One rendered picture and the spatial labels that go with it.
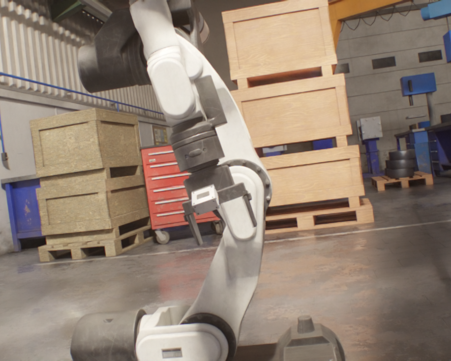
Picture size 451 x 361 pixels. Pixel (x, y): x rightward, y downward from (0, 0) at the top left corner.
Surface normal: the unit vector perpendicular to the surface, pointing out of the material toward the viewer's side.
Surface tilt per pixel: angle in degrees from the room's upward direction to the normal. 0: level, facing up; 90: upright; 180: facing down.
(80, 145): 90
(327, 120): 90
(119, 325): 39
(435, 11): 90
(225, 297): 90
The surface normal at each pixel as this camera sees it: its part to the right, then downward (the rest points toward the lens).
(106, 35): -0.13, 0.03
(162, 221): 0.14, -0.01
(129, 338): -0.19, -0.40
